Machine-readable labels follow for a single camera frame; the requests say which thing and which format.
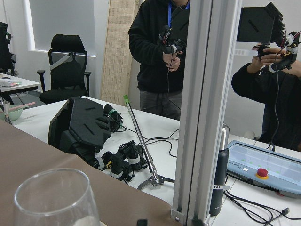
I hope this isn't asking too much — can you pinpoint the metal reach grabber tool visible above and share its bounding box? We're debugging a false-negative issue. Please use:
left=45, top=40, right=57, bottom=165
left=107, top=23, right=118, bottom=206
left=123, top=95, right=174, bottom=191

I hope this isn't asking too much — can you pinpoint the black teleoperation device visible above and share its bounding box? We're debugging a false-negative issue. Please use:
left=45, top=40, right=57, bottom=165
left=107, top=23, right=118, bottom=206
left=48, top=97, right=147, bottom=182

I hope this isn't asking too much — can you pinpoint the standing person black jacket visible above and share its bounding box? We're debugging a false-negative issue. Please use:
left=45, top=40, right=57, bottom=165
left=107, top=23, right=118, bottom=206
left=128, top=0, right=190, bottom=120

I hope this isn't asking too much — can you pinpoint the dark water bottle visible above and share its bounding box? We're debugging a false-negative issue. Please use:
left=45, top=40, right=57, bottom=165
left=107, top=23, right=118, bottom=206
left=209, top=123, right=230, bottom=216

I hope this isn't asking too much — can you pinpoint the black office chair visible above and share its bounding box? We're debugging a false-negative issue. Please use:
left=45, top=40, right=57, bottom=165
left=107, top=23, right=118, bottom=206
left=37, top=34, right=91, bottom=104

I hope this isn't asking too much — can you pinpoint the clear wine glass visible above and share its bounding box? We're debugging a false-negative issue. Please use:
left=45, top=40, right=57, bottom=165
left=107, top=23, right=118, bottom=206
left=14, top=169, right=101, bottom=226

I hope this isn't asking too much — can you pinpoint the seated person black jacket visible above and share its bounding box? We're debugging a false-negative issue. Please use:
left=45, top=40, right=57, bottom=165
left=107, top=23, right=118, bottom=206
left=231, top=48, right=301, bottom=151

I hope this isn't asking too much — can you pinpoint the green bowl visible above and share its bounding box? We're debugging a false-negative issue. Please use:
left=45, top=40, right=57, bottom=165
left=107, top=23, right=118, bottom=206
left=0, top=105, right=23, bottom=121

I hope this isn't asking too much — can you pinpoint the blue teach pendant tablet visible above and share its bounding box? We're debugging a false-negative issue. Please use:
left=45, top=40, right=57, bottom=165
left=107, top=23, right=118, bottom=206
left=227, top=140, right=301, bottom=198

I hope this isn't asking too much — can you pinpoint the aluminium frame post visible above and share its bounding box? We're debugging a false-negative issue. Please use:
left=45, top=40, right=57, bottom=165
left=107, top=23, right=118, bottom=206
left=171, top=0, right=242, bottom=226

